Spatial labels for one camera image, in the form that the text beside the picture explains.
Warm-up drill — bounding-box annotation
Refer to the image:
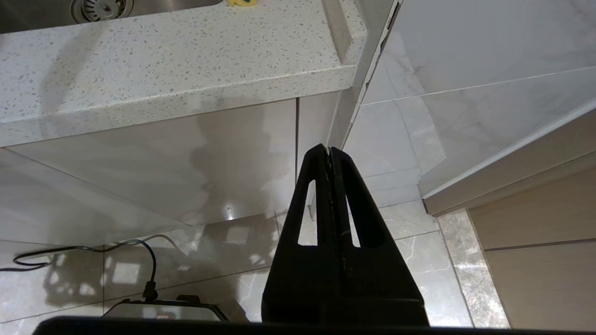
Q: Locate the black floor power cable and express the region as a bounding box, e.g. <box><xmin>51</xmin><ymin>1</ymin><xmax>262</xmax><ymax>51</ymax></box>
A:
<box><xmin>0</xmin><ymin>240</ymin><xmax>159</xmax><ymax>303</ymax></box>

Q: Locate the grey device with black rim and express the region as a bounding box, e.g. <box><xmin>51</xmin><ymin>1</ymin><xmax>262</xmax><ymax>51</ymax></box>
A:
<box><xmin>102</xmin><ymin>295</ymin><xmax>230</xmax><ymax>322</ymax></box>

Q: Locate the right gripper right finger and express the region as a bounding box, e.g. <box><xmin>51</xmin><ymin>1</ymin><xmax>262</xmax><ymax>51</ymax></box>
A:
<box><xmin>332</xmin><ymin>148</ymin><xmax>430</xmax><ymax>325</ymax></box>

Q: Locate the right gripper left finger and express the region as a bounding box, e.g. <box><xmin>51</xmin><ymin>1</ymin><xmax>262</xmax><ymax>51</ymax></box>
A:
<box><xmin>262</xmin><ymin>144</ymin><xmax>336</xmax><ymax>322</ymax></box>

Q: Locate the wide grey cabinet door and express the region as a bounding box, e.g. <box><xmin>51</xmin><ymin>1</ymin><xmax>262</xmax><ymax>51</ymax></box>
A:
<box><xmin>0</xmin><ymin>99</ymin><xmax>298</xmax><ymax>247</ymax></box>

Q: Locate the stainless steel sink basin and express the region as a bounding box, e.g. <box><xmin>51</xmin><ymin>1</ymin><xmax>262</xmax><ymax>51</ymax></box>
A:
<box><xmin>0</xmin><ymin>0</ymin><xmax>225</xmax><ymax>34</ymax></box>

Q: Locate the round metal drain strainer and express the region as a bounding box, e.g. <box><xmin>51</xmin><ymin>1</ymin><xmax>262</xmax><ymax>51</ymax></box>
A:
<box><xmin>70</xmin><ymin>0</ymin><xmax>135</xmax><ymax>24</ymax></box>

